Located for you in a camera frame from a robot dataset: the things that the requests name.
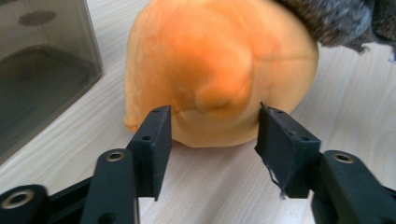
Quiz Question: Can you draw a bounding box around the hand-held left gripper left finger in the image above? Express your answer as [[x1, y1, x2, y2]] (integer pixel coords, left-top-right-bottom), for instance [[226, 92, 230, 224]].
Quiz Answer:
[[80, 105, 173, 224]]

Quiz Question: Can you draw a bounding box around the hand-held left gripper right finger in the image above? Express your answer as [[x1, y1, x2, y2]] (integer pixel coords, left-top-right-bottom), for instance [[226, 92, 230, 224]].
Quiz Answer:
[[254, 102, 396, 224]]

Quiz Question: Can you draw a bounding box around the translucent grey storage box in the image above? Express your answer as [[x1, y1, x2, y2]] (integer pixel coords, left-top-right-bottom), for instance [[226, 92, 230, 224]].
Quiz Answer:
[[0, 0, 104, 164]]

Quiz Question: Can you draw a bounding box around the orange plush toy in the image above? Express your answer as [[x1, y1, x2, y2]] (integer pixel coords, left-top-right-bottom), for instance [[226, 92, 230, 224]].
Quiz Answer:
[[123, 0, 320, 148]]

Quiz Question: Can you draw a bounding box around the grey fluffy towel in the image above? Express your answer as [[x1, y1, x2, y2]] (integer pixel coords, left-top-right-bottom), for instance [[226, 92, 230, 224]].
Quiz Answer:
[[274, 0, 396, 63]]

